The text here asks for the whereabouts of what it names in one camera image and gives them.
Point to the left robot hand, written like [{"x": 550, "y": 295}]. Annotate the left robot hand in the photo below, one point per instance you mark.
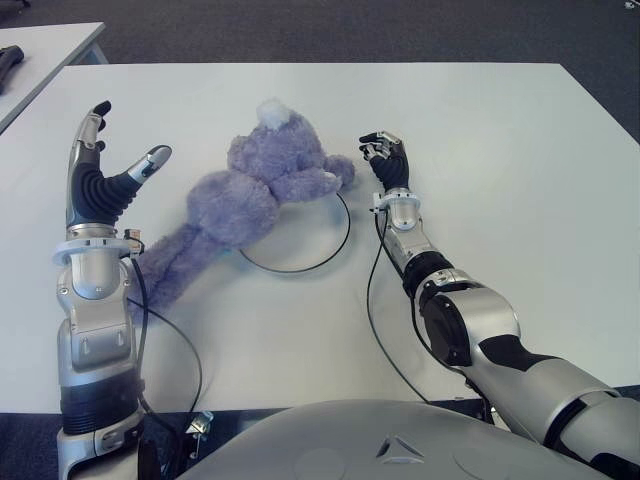
[{"x": 92, "y": 195}]

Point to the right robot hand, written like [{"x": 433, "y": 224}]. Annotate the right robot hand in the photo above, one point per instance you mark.
[{"x": 392, "y": 167}]

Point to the purple plush doll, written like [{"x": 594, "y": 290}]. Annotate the purple plush doll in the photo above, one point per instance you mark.
[{"x": 270, "y": 160}]

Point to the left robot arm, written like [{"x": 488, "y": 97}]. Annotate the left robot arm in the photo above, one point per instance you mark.
[{"x": 95, "y": 325}]

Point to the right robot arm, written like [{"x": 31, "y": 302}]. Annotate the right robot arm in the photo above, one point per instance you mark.
[{"x": 485, "y": 320}]

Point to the white plate with black rim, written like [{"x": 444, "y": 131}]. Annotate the white plate with black rim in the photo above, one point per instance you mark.
[{"x": 300, "y": 245}]

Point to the white side table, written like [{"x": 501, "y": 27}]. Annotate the white side table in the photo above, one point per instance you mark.
[{"x": 50, "y": 52}]

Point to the grey robot torso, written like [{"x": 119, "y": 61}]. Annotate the grey robot torso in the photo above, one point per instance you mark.
[{"x": 350, "y": 440}]

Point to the small white object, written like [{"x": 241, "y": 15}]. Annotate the small white object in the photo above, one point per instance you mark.
[{"x": 630, "y": 4}]

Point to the small right wrist camera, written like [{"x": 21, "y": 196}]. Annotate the small right wrist camera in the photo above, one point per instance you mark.
[{"x": 376, "y": 202}]

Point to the metal clamp bracket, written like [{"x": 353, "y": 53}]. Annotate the metal clamp bracket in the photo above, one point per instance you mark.
[{"x": 200, "y": 427}]

